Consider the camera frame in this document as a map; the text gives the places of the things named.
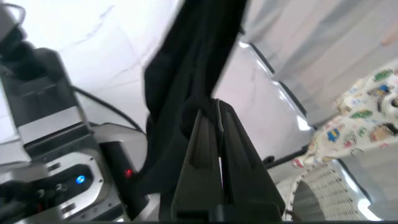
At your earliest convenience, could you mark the black garment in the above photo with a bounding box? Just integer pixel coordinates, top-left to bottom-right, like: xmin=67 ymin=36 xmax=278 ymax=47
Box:
xmin=132 ymin=0 xmax=249 ymax=222

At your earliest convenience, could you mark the cream printed garment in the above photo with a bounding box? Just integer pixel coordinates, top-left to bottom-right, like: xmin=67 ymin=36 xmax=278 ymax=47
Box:
xmin=291 ymin=62 xmax=398 ymax=169

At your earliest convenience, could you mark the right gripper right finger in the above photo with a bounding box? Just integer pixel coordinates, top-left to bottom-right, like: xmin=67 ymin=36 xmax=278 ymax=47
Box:
xmin=218 ymin=100 xmax=286 ymax=222

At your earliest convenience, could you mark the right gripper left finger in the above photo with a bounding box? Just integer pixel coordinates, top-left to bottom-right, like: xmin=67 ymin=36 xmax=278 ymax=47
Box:
xmin=170 ymin=108 xmax=224 ymax=222

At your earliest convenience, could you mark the white curtain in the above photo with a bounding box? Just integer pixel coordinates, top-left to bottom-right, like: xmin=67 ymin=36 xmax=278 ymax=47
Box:
xmin=241 ymin=0 xmax=398 ymax=126

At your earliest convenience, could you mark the black cable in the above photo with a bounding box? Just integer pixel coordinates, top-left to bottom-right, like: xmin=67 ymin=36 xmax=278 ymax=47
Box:
xmin=72 ymin=86 xmax=147 ymax=135

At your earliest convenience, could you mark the white laundry basket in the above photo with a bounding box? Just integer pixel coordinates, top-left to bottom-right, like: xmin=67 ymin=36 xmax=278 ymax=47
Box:
xmin=276 ymin=161 xmax=383 ymax=222

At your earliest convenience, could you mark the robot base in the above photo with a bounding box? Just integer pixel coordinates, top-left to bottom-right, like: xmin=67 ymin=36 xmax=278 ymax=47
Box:
xmin=0 ymin=0 xmax=161 ymax=223

